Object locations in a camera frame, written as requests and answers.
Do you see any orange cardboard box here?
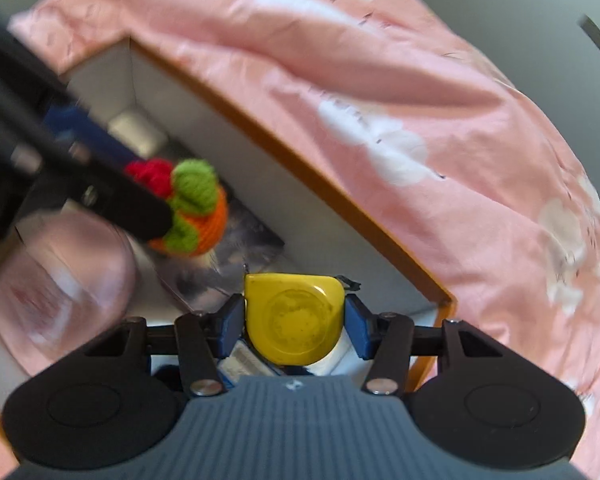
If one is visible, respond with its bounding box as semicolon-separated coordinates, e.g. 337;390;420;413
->
0;35;457;461

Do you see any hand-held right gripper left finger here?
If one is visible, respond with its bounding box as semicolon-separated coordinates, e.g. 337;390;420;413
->
82;294;246;397

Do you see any white box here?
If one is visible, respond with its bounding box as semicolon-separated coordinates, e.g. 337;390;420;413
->
105;110;168;158

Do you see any crocheted potted flower toy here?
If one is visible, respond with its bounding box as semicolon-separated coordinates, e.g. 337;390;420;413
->
125;157;228;258

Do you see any pink printed blanket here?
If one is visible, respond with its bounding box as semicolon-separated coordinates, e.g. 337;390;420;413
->
0;0;600;480

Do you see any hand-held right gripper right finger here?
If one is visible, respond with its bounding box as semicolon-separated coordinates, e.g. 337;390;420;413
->
344;294;511;396

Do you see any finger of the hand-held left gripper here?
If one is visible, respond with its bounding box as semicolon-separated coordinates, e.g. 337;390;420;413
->
45;104;147;171
30;125;173;242

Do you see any yellow tape measure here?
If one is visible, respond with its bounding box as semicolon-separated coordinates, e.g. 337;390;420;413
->
243;272;363;366

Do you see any pink white striped plush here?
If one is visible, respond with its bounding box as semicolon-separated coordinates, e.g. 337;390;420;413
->
0;210;141;376

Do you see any small printed card box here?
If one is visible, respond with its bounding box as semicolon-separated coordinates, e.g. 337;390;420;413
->
152;200;286;313

